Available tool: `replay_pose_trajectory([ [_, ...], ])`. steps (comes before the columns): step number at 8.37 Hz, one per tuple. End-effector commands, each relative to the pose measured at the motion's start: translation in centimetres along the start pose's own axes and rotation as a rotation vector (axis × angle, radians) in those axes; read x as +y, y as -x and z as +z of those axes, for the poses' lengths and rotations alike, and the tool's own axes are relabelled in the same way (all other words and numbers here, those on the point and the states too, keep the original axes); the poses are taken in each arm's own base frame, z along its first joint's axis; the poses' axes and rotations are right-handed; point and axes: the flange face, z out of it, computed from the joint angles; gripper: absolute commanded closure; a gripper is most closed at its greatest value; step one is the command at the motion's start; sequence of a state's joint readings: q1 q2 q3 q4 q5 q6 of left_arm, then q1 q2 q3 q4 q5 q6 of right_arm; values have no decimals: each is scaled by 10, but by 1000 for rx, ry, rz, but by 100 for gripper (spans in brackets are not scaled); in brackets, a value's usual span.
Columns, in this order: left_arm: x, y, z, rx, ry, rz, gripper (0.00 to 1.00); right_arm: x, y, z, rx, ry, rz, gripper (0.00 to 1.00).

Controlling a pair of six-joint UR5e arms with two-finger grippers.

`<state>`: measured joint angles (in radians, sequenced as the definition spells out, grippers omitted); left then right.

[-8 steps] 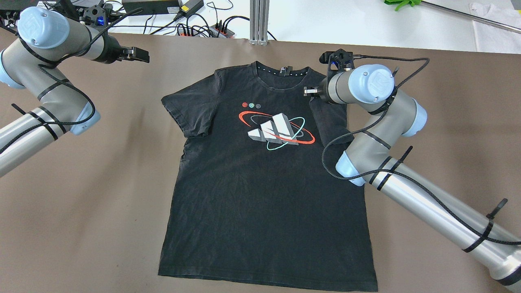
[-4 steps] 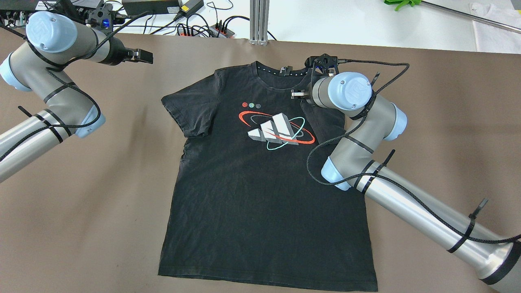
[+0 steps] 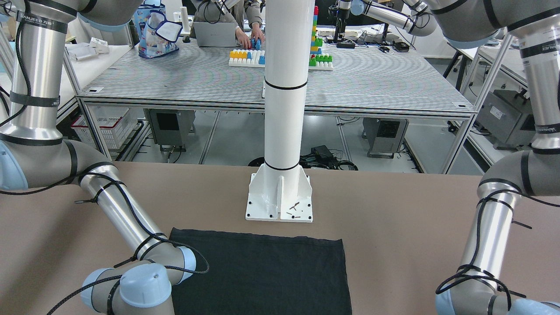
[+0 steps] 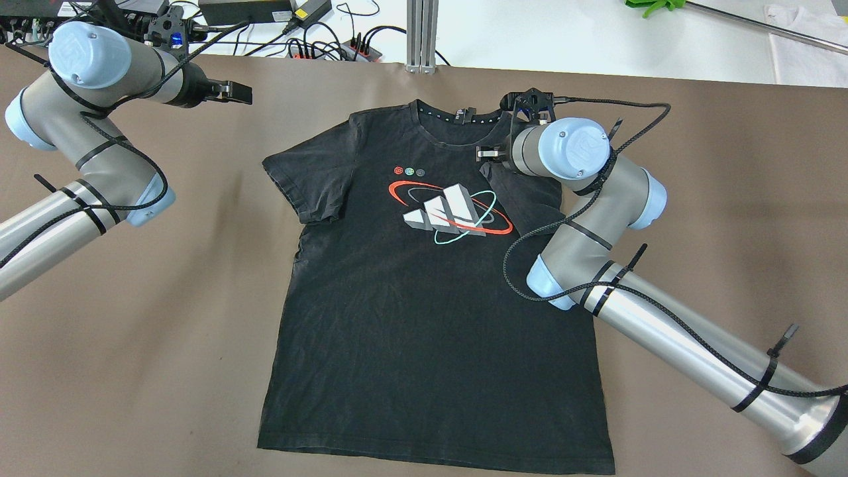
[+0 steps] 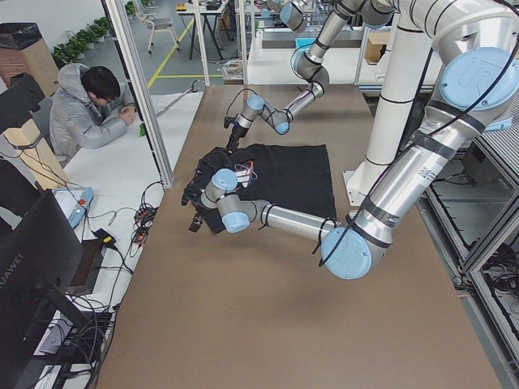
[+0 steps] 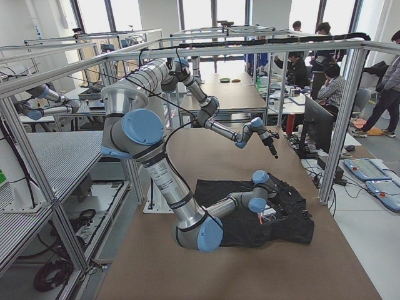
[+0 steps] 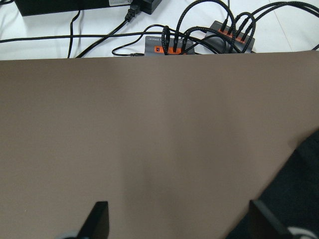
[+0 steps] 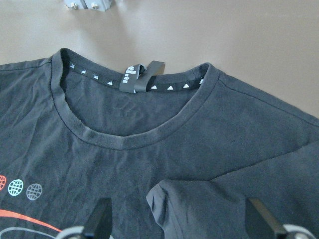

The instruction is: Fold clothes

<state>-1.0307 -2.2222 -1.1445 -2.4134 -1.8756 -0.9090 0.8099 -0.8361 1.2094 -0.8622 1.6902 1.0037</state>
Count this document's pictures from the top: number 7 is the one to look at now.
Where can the black power supply box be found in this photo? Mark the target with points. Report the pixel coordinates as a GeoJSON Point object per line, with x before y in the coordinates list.
{"type": "Point", "coordinates": [38, 7]}

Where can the black t-shirt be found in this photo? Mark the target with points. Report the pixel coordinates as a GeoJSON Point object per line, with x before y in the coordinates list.
{"type": "Point", "coordinates": [293, 194]}

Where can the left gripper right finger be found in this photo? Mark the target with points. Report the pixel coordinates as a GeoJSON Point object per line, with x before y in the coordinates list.
{"type": "Point", "coordinates": [263, 224]}

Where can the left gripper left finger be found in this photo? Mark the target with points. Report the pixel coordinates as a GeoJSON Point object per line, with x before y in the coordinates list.
{"type": "Point", "coordinates": [97, 224]}

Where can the grey orange usb hub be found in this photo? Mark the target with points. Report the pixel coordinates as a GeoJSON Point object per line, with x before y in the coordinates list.
{"type": "Point", "coordinates": [222, 45]}
{"type": "Point", "coordinates": [154, 47]}

